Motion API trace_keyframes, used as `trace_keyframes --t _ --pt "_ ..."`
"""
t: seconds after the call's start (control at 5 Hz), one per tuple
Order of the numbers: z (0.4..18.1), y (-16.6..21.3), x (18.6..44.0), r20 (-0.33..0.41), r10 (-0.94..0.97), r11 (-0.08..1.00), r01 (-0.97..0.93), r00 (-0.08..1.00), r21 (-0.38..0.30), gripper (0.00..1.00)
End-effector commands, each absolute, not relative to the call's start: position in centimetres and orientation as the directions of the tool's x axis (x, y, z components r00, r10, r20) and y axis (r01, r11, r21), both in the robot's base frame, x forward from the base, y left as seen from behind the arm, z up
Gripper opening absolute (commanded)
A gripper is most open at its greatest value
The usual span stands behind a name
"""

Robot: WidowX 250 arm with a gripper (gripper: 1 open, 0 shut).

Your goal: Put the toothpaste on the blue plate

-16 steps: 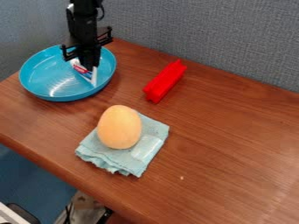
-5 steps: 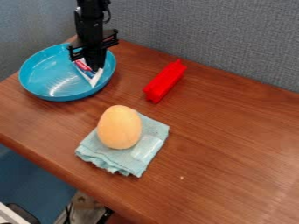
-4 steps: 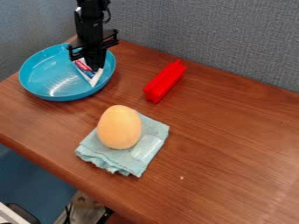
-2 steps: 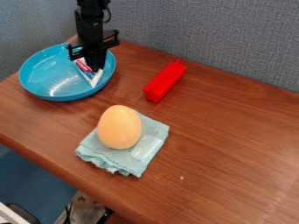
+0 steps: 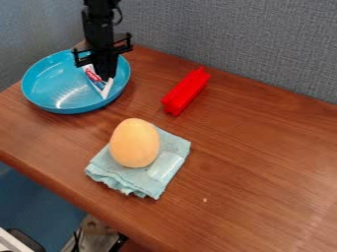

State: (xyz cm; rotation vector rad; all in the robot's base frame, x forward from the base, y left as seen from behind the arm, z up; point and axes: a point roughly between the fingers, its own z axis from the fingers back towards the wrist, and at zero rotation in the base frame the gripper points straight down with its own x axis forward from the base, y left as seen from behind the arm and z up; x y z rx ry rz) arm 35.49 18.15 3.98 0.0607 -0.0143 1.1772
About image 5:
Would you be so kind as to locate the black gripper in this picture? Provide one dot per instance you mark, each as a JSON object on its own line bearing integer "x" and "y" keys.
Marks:
{"x": 103, "y": 44}

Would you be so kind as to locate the white toothpaste tube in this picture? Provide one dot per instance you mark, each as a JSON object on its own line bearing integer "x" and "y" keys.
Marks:
{"x": 101, "y": 85}

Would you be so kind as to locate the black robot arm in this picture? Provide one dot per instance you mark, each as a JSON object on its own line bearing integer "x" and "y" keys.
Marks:
{"x": 101, "y": 6}

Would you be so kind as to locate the blue plate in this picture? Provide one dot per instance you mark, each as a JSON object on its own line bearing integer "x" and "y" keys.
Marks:
{"x": 58, "y": 87}

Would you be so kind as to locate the red plastic block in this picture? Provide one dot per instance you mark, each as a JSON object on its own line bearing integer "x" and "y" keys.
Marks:
{"x": 184, "y": 93}

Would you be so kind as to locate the orange egg-shaped sponge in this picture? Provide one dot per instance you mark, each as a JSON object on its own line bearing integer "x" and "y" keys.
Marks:
{"x": 134, "y": 145}

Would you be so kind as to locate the light blue folded cloth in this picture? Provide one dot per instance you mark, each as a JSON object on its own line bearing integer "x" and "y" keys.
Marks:
{"x": 146, "y": 181}

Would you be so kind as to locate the dark object at corner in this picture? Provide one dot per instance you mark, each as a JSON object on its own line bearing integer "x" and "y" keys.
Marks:
{"x": 17, "y": 241}

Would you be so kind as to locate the table leg frame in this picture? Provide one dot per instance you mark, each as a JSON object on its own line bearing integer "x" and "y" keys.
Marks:
{"x": 94, "y": 237}

